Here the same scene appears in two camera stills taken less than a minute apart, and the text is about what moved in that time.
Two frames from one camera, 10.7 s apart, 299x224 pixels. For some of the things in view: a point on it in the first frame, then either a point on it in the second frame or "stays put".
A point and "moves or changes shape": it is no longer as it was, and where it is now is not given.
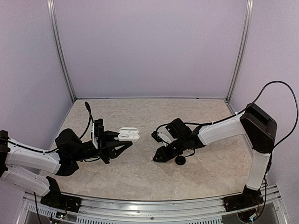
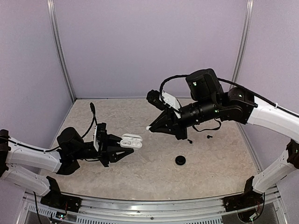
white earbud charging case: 129,134 moves or changes shape
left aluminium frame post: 51,7 stays put
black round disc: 180,160 stays put
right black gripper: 165,156 -> 169,118
